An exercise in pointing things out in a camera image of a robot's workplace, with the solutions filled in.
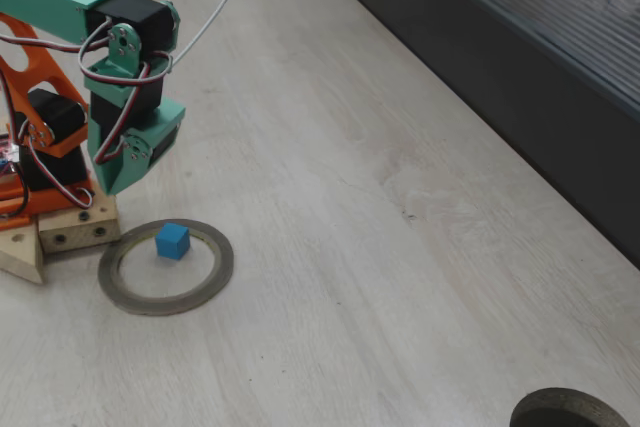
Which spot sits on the green gripper with servo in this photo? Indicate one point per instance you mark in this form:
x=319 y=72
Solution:
x=116 y=174

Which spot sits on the small blue cube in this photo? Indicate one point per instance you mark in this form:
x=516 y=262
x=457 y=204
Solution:
x=172 y=242

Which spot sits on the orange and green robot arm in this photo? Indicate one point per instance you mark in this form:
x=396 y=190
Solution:
x=40 y=2

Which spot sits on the short wooden base block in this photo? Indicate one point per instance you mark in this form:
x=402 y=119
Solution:
x=75 y=234

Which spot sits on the orange board holder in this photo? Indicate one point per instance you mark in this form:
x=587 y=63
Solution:
x=12 y=223

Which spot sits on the long wooden plank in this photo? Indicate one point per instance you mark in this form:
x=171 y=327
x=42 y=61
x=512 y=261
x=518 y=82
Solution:
x=22 y=257

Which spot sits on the grey partition with ribbed glass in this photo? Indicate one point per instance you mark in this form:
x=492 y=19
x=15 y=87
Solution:
x=500 y=72

